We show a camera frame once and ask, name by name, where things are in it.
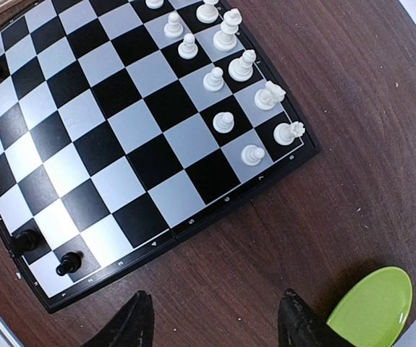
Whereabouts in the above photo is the black and grey chessboard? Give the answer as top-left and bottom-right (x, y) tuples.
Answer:
(0, 1), (318, 313)

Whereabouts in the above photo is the white pawn seven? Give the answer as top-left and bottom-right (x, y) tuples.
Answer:
(203, 67), (224, 92)

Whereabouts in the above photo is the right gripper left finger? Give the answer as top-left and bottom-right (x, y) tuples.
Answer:
(84, 291), (155, 346)

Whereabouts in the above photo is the white pawn five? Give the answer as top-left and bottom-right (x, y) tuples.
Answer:
(164, 12), (184, 39)

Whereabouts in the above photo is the white pawn three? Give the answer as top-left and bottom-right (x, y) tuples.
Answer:
(241, 145), (266, 166)

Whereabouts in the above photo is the black pawn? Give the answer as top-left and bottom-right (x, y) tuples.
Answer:
(56, 252), (83, 276)

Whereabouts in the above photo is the white queen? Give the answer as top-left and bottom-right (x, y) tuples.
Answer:
(196, 0), (218, 24)

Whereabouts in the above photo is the white rook far right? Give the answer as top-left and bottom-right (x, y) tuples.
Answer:
(273, 121), (305, 146)

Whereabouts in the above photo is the white pawn six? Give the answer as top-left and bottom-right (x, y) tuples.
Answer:
(178, 33), (198, 60)

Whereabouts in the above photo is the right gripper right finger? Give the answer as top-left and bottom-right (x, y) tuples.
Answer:
(277, 288), (352, 346)

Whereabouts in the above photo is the white pawn four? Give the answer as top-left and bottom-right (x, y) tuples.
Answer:
(145, 0), (164, 9)

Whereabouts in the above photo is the white king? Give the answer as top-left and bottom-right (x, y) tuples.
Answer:
(213, 8), (242, 52)

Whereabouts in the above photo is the white pawn eight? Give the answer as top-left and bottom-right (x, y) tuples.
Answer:
(213, 111), (234, 134)

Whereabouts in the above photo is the white bishop right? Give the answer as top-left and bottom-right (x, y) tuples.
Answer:
(228, 49), (256, 82)

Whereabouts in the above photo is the white knight right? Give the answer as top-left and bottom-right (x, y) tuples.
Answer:
(254, 81), (286, 111)

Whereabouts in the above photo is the green plate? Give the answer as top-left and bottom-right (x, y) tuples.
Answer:
(326, 266), (413, 346)

